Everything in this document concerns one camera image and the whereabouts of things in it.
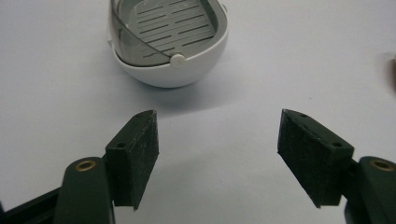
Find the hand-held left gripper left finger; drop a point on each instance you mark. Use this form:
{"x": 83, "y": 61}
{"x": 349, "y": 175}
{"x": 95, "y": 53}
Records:
{"x": 130, "y": 161}

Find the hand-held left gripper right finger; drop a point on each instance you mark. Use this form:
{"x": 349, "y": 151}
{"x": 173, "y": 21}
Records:
{"x": 314, "y": 155}

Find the white drain basket with lid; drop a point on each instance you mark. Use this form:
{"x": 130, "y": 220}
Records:
{"x": 169, "y": 40}

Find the brown object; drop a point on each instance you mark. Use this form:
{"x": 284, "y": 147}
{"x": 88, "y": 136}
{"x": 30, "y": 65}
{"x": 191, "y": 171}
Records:
{"x": 393, "y": 74}

